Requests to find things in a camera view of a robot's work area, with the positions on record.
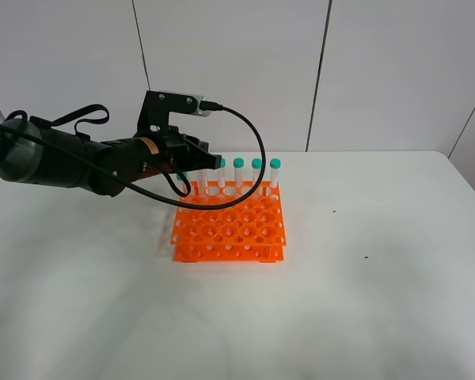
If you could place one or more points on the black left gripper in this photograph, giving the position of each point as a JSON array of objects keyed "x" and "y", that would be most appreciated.
[{"x": 169, "y": 151}]

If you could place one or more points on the teal capped test tube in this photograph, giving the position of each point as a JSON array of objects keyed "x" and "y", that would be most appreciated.
[
  {"x": 221, "y": 174},
  {"x": 275, "y": 165},
  {"x": 202, "y": 183},
  {"x": 238, "y": 164},
  {"x": 185, "y": 186},
  {"x": 256, "y": 166}
]

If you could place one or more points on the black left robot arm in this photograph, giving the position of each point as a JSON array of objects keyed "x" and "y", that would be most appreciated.
[{"x": 64, "y": 160}]

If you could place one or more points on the orange test tube rack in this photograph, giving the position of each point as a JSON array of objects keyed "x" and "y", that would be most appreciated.
[{"x": 252, "y": 230}]

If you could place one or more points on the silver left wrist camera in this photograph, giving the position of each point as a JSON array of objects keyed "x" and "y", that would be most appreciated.
[{"x": 157, "y": 107}]

